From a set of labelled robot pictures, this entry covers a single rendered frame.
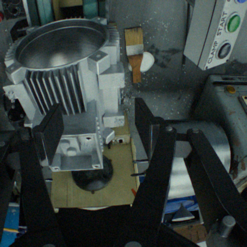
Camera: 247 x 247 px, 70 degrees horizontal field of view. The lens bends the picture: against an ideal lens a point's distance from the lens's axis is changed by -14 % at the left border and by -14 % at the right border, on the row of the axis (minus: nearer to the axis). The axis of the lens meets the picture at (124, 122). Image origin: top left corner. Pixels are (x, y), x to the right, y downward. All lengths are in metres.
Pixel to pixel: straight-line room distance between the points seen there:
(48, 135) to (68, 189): 0.56
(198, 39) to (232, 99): 0.42
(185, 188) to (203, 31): 0.41
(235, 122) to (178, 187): 0.26
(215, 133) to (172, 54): 0.27
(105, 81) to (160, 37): 0.33
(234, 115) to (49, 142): 0.57
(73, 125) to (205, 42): 0.23
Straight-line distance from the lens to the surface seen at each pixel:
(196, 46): 0.32
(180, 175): 0.54
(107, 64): 0.28
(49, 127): 0.17
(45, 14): 0.43
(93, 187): 0.69
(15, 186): 0.61
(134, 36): 0.57
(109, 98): 0.35
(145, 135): 0.16
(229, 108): 0.67
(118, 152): 0.75
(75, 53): 0.44
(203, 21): 0.30
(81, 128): 0.29
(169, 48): 0.63
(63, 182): 0.73
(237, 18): 0.31
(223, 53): 0.32
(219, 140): 0.59
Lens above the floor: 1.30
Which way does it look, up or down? 37 degrees down
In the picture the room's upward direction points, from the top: 173 degrees clockwise
